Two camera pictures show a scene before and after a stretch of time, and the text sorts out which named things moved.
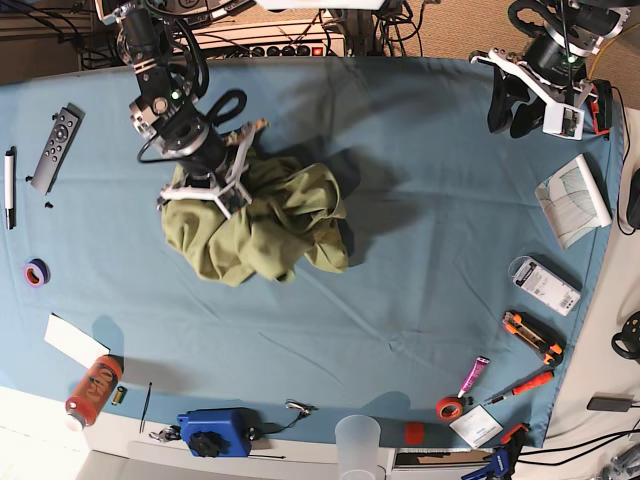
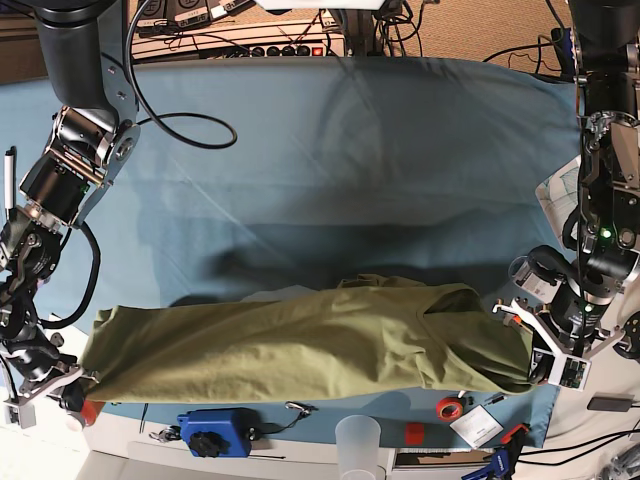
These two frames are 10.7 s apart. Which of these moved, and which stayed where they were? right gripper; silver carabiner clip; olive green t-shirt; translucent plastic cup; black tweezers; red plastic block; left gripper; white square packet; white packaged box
Moved: olive green t-shirt; left gripper; right gripper
Stayed: black tweezers; white packaged box; silver carabiner clip; translucent plastic cup; white square packet; red plastic block
